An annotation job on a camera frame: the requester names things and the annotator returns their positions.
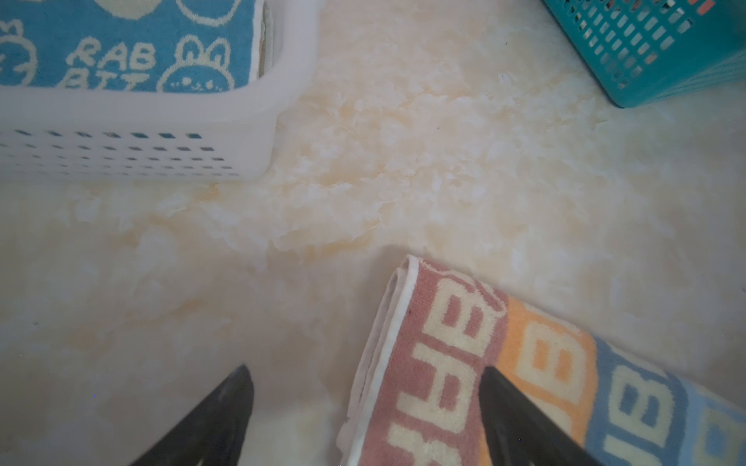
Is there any white plastic basket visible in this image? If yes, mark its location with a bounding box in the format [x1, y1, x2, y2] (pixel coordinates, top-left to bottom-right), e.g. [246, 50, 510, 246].
[1, 1, 322, 181]

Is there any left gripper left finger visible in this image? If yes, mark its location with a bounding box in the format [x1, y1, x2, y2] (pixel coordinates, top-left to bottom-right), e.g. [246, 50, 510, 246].
[132, 364, 254, 466]

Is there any teal plastic basket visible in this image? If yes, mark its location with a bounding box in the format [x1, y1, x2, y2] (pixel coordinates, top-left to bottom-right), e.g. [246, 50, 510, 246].
[545, 0, 745, 108]

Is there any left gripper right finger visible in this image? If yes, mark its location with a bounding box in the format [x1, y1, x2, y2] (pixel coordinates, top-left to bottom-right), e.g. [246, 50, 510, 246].
[478, 366, 600, 466]

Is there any striped rabbit letter towel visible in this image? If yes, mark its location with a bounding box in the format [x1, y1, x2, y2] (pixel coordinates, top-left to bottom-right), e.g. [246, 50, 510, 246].
[337, 256, 745, 465]

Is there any blue bunny pattern towel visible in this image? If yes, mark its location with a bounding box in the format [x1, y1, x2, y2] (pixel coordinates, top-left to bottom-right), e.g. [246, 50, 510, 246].
[1, 1, 272, 94]

